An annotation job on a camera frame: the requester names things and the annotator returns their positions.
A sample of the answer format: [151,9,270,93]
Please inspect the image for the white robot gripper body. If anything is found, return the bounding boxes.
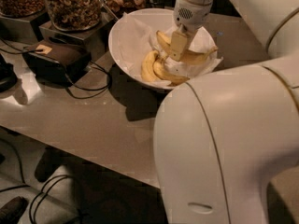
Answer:
[174,0,213,33]

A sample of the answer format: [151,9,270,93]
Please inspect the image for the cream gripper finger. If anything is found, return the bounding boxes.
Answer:
[170,30,194,62]

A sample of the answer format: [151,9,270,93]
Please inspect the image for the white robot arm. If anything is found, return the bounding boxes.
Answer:
[153,0,299,224]

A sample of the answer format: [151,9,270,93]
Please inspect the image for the white ceramic bowl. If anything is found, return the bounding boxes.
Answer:
[107,7,219,91]

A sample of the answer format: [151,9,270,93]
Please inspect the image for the white paper bowl liner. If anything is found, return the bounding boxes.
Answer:
[116,11,223,87]

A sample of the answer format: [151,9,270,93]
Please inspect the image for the right metal jar stand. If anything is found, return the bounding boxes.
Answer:
[39,12,114,61]

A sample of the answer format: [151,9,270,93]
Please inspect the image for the metal jar stand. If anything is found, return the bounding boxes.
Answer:
[39,12,114,61]
[0,10,50,44]

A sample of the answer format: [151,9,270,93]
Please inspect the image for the glass jar of cashews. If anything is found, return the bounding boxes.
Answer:
[44,0,102,32]

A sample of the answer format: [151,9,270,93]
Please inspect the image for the dark brown box device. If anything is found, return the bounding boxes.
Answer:
[22,39,92,87]

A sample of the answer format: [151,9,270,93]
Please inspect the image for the left metal jar stand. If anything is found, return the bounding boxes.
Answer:
[0,10,50,44]

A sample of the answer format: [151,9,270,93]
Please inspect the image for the glass jar of almonds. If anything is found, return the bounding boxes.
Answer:
[0,0,45,18]

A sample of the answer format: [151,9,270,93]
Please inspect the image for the dark shoe under table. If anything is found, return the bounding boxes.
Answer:
[35,147,63,182]

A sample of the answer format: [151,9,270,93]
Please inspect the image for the black round object left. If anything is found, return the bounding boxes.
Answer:
[0,54,18,92]

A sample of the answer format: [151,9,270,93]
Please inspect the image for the dark shoe lower left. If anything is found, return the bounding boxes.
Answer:
[0,196,28,224]

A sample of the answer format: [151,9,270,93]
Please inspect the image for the black cable on table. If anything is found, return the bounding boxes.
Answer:
[0,35,113,100]

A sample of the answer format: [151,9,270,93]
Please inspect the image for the black floor cables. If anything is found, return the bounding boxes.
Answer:
[0,137,85,224]

